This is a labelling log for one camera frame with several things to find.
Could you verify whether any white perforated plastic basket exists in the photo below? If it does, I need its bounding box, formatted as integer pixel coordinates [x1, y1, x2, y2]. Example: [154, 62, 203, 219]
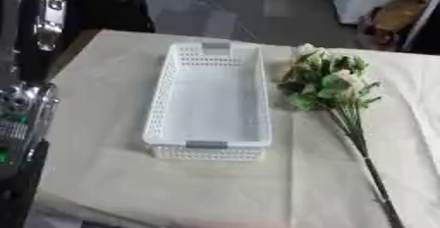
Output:
[140, 40, 274, 162]

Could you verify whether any white cabinet with brown items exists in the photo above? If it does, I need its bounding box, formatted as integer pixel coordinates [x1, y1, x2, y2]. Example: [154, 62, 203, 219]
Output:
[330, 0, 440, 53]

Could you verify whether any white and green flower bouquet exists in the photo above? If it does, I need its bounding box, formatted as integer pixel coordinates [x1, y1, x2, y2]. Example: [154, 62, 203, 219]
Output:
[276, 42, 408, 228]

